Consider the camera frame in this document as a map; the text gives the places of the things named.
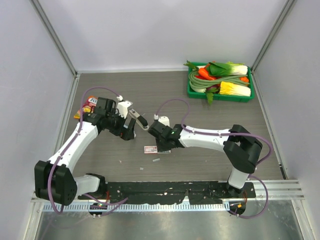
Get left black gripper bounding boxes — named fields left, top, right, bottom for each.
left=105, top=108, right=136, bottom=141

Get red white staple box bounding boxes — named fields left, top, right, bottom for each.
left=144, top=146, right=171, bottom=154

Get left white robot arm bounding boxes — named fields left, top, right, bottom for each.
left=34, top=97, right=136, bottom=206

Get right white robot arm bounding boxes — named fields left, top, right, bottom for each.
left=148, top=120, right=263, bottom=198

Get candy snack bag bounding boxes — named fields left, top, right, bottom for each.
left=73, top=95, right=98, bottom=120

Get green plastic tray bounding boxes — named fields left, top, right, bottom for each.
left=184, top=61, right=254, bottom=104

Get green leafy herb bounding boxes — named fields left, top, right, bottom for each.
left=205, top=91, right=214, bottom=105

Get green long beans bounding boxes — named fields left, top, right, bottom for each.
left=188, top=70, right=250, bottom=93

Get orange carrot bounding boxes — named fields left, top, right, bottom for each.
left=198, top=67, right=217, bottom=81

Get yellow white cabbage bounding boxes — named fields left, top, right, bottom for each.
left=219, top=81, right=251, bottom=97

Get white green bok choy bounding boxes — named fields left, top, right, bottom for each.
left=206, top=62, right=248, bottom=77

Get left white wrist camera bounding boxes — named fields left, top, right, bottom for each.
left=116, top=95, right=133, bottom=119

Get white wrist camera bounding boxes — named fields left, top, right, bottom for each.
left=153, top=114, right=170, bottom=127
left=116, top=95, right=133, bottom=119

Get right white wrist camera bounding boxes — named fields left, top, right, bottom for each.
left=153, top=114, right=170, bottom=127

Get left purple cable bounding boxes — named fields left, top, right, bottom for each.
left=47, top=86, right=131, bottom=215

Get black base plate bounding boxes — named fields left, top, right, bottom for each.
left=89, top=181, right=256, bottom=205

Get white slotted cable duct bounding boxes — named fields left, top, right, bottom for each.
left=43, top=201, right=230, bottom=212

